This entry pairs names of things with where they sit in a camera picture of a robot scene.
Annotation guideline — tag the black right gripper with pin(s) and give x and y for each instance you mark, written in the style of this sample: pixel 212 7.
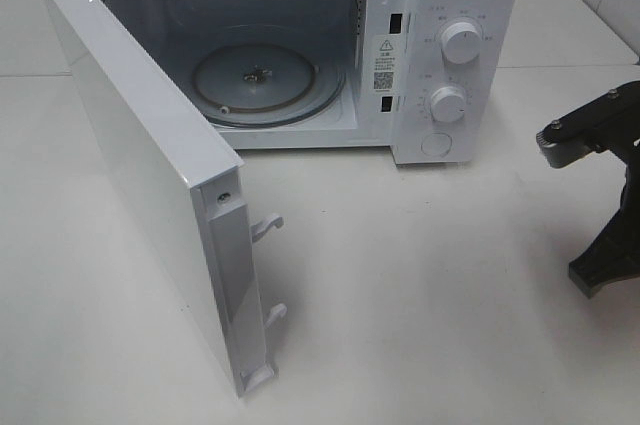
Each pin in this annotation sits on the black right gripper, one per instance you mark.
pixel 608 123

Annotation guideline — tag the round white door button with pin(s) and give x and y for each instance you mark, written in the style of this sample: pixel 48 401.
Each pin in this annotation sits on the round white door button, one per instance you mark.
pixel 437 144

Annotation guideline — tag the white microwave door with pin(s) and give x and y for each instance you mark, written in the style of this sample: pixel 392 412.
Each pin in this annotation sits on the white microwave door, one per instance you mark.
pixel 181 181

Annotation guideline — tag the white lower timer knob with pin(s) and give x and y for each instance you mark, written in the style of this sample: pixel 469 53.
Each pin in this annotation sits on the white lower timer knob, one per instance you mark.
pixel 447 104

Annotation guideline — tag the white upper power knob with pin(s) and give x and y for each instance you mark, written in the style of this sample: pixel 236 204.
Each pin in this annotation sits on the white upper power knob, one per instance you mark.
pixel 460 41

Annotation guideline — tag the white microwave oven body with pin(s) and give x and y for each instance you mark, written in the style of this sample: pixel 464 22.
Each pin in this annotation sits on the white microwave oven body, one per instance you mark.
pixel 389 49

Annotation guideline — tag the glass microwave turntable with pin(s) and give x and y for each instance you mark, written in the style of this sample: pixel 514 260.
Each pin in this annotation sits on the glass microwave turntable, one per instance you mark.
pixel 263 85

